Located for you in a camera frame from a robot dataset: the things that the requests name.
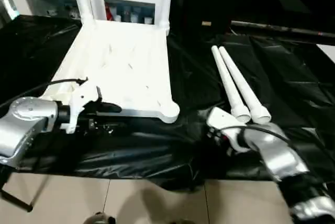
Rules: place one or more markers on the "white flat panel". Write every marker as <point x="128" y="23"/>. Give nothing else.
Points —
<point x="328" y="51"/>

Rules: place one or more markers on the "black metal rod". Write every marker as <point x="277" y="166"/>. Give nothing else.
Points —
<point x="282" y="29"/>

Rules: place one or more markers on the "white plastic table top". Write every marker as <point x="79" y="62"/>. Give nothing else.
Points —
<point x="125" y="62"/>

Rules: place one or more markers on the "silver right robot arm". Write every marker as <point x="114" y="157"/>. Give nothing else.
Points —
<point x="282" y="156"/>

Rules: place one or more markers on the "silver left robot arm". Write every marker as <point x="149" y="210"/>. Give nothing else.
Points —
<point x="23" y="127"/>

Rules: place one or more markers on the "black tripod leg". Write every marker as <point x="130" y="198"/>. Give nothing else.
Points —
<point x="15" y="200"/>

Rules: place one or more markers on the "small yellow label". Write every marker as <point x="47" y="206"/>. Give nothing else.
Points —
<point x="205" y="24"/>

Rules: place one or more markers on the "black plastic mat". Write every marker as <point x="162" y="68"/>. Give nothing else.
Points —
<point x="293" y="93"/>

